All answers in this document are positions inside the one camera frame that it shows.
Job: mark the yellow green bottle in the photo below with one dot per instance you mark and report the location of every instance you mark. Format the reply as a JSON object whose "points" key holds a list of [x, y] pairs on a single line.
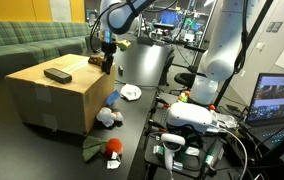
{"points": [[183, 97]]}

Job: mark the brown plush moose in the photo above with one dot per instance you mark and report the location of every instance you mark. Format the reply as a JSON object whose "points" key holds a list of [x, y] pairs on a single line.
{"points": [[96, 59]]}

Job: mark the black office chair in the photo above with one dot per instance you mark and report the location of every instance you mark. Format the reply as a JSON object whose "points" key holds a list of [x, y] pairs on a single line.
{"points": [[186, 79]]}

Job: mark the large cardboard box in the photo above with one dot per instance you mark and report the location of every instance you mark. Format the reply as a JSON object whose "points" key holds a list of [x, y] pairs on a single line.
{"points": [[70, 107]]}

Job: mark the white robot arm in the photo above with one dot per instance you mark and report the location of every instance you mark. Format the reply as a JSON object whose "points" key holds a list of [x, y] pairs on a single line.
{"points": [[218, 60]]}

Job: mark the green plaid sofa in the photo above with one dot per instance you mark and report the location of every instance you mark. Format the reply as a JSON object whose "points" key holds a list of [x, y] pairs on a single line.
{"points": [[41, 39]]}

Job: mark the black rectangular block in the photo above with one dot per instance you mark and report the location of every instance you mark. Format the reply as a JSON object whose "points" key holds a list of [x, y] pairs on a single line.
{"points": [[58, 75]]}

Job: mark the blue sponge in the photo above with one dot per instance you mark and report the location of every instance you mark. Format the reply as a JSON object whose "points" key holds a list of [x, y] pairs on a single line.
{"points": [[112, 97]]}

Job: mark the white VR headset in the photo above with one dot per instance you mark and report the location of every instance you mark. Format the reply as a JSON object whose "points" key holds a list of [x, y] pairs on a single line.
{"points": [[199, 118]]}

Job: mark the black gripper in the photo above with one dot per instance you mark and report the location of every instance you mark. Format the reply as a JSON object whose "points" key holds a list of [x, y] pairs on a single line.
{"points": [[109, 48]]}

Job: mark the white towel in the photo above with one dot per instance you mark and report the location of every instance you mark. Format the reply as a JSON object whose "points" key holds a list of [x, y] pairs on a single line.
{"points": [[131, 92]]}

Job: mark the white plush toy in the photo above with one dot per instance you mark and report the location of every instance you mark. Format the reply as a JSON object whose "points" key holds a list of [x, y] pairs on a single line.
{"points": [[109, 118]]}

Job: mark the white VR controller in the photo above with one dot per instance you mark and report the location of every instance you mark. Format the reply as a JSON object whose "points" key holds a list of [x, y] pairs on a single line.
{"points": [[172, 143]]}

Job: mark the red and green plush radish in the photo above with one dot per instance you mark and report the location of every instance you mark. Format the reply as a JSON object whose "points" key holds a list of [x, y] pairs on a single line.
{"points": [[113, 148]]}

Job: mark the small black object on table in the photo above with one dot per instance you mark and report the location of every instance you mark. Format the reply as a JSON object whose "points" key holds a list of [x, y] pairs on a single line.
{"points": [[120, 70]]}

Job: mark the open laptop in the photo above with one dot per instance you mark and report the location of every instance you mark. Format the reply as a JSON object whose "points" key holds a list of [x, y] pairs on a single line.
{"points": [[265, 118]]}

